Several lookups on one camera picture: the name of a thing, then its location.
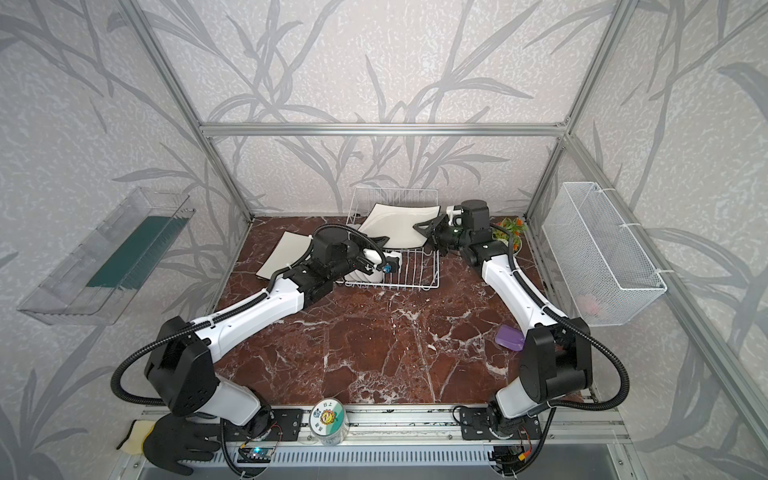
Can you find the square white plate black rim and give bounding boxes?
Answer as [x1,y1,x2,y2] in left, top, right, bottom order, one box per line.
[256,232,311,280]

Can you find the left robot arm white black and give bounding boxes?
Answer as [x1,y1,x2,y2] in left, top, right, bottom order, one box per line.
[110,224,401,436]

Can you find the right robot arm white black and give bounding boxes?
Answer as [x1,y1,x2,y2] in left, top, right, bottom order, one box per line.
[413,200,630,438]

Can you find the white pot artificial flowers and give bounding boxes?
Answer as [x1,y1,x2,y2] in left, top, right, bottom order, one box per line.
[492,217,527,250]

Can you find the pink object in basket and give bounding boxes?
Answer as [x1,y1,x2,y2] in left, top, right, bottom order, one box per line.
[576,293,603,318]

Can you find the round tape roll green label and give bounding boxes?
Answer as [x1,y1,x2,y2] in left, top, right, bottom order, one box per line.
[309,398,349,446]

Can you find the left green circuit board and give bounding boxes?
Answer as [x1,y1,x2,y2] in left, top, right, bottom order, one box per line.
[237,444,275,464]

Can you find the black glove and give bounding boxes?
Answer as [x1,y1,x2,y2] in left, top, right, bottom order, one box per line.
[142,414,221,476]

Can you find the yellow sponge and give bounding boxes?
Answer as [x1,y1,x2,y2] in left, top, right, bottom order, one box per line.
[116,420,155,456]

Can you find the white wire dish rack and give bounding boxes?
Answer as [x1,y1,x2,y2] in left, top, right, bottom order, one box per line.
[340,186,440,290]

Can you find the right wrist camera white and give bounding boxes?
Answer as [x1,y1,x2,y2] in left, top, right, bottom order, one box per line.
[445,205,462,224]

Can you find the purple scoop pink handle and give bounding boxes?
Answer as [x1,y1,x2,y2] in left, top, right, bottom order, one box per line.
[494,325,525,352]

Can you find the white mesh wall basket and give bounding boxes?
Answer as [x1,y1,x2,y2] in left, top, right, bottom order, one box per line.
[543,182,667,327]

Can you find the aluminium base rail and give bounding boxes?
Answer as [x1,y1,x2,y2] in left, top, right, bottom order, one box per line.
[110,403,637,480]

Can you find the right circuit board wires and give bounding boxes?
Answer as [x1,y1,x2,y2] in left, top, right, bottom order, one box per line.
[488,443,535,475]

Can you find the clear plastic wall shelf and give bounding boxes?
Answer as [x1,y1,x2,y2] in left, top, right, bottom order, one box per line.
[17,187,195,326]

